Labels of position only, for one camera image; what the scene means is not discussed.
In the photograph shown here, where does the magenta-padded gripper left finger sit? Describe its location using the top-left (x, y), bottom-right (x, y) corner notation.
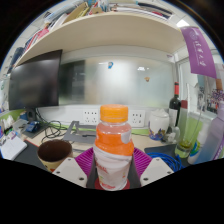
top-left (52, 147), bottom-right (100, 189)

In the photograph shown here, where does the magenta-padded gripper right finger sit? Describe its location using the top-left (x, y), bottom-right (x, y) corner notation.
top-left (127, 147), bottom-right (175, 189)

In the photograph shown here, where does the lilac plastic water bottle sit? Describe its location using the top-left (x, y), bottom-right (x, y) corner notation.
top-left (192, 99), bottom-right (224, 166)

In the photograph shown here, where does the brown paper cup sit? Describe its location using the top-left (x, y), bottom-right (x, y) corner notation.
top-left (36, 138), bottom-right (75, 173)

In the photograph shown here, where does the grey metal laptop stand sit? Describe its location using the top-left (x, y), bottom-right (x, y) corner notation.
top-left (62, 120), bottom-right (100, 145)

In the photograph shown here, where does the tall green drinking glass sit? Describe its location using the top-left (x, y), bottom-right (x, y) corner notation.
top-left (174, 114), bottom-right (202, 160)

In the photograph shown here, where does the orange-capped drink bottle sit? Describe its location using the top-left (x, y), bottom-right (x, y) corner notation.
top-left (92, 103), bottom-right (135, 192)

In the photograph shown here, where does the white ceramic lidded jar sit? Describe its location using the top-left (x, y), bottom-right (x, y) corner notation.
top-left (147, 108), bottom-right (171, 141)

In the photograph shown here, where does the small blue desk gadget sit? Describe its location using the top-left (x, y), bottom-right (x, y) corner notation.
top-left (25, 120), bottom-right (42, 134)

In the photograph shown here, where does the white open notebook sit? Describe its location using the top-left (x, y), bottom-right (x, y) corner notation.
top-left (0, 131), bottom-right (29, 161)

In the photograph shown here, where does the dark wine bottle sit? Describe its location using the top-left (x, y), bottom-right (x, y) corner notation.
top-left (167, 81), bottom-right (182, 130)

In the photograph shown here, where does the black computer monitor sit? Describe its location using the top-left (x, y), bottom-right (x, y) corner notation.
top-left (7, 49), bottom-right (64, 123)

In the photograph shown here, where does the purple hanging banner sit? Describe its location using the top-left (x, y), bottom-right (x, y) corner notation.
top-left (179, 26), bottom-right (218, 80)

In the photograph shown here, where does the coiled blue cable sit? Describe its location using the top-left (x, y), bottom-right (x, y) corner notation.
top-left (146, 151), bottom-right (185, 173)

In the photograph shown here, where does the black cable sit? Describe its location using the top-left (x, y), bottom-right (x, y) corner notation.
top-left (35, 108), bottom-right (72, 140)

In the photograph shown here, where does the white wall power socket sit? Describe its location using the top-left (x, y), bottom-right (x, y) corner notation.
top-left (129, 109), bottom-right (147, 129)
top-left (82, 109), bottom-right (101, 126)

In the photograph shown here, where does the beige wall shelf with books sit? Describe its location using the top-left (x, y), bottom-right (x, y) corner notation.
top-left (5, 0), bottom-right (188, 68)

